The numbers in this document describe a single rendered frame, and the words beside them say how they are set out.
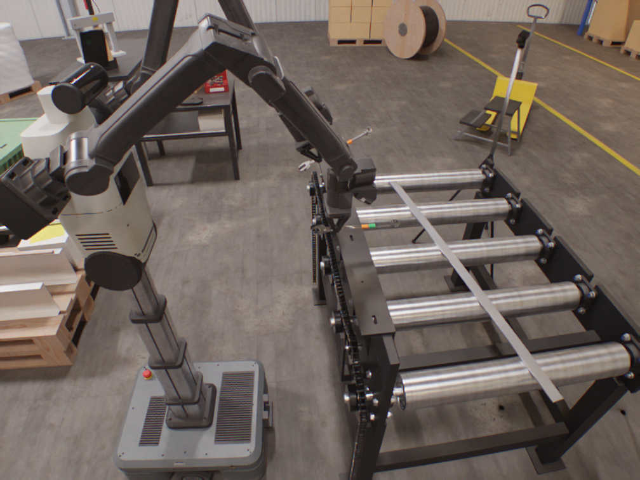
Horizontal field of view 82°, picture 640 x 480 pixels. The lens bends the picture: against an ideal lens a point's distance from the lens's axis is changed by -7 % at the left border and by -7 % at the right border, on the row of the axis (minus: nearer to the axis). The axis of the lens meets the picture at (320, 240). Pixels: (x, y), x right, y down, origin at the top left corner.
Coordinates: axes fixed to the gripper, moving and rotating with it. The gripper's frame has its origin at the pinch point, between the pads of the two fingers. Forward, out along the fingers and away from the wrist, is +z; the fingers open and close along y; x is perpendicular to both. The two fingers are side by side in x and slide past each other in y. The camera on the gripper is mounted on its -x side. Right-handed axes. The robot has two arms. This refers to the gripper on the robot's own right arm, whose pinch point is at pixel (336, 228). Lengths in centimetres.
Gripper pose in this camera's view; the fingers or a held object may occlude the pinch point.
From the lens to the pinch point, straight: 115.5
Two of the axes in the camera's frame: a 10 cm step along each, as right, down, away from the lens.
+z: 0.0, 7.7, 6.4
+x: -9.9, 0.8, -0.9
